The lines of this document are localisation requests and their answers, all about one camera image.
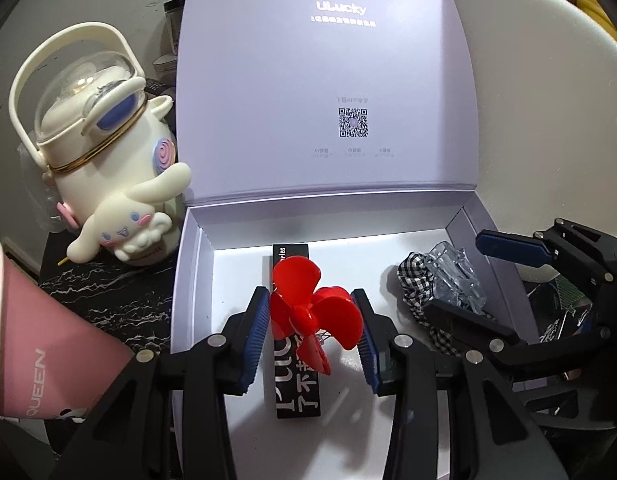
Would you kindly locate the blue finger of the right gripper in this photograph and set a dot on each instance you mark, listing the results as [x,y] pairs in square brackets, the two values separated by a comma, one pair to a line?
[515,248]

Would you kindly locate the white Cinnamoroll water bottle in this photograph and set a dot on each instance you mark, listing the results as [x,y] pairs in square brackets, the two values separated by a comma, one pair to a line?
[104,144]

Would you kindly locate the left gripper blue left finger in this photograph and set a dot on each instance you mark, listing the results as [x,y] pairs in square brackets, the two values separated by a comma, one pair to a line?
[245,334]

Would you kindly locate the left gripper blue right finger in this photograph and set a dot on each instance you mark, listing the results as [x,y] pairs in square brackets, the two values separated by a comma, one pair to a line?
[376,346]

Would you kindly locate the white foam board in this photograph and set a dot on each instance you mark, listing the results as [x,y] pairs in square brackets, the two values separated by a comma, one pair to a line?
[546,79]

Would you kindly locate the black white gingham scrunchie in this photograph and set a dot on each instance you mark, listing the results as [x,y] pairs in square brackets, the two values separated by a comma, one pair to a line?
[417,285]

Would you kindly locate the upper pink paper cup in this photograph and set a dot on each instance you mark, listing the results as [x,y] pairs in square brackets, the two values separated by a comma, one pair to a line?
[53,364]

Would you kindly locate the clear plastic hair clip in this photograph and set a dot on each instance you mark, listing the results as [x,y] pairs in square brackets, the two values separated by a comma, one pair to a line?
[454,280]

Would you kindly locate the red propeller fan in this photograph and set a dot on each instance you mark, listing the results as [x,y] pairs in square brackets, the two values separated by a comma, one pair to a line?
[299,306]

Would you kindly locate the open lavender gift box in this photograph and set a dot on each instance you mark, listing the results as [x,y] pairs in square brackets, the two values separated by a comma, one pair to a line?
[346,132]

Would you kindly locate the black lip gloss box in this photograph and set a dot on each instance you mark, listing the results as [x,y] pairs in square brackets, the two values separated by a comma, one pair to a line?
[297,393]

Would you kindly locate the glass jar behind box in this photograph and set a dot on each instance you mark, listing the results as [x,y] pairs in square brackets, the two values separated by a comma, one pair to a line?
[173,12]

